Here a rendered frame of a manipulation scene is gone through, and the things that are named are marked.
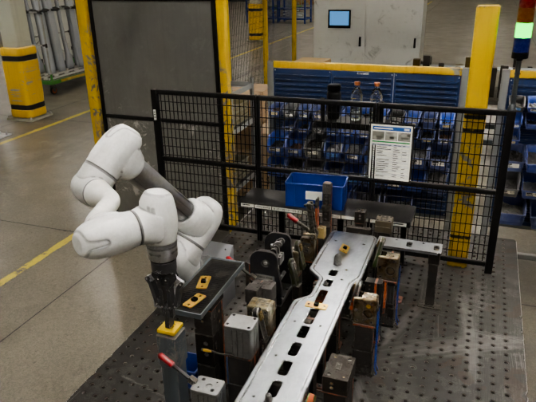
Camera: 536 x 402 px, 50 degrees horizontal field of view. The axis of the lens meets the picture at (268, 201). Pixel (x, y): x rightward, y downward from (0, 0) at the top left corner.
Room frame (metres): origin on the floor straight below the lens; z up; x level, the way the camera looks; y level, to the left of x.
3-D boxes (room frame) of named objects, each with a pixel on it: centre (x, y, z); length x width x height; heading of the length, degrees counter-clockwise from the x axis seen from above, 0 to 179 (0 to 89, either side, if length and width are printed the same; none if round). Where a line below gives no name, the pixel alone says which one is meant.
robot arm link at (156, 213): (1.48, 0.32, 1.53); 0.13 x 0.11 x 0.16; 127
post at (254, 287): (1.81, 0.06, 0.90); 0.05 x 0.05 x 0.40; 70
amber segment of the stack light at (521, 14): (2.57, -1.13, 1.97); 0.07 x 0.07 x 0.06
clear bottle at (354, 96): (2.90, -0.47, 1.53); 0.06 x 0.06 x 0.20
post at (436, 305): (2.28, -0.75, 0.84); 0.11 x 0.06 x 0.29; 70
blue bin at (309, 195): (2.76, -0.25, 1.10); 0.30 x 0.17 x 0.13; 75
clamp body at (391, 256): (2.14, -0.51, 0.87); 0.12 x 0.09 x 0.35; 70
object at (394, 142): (2.75, -0.62, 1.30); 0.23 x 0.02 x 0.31; 70
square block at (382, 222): (2.48, -0.55, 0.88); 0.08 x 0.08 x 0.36; 70
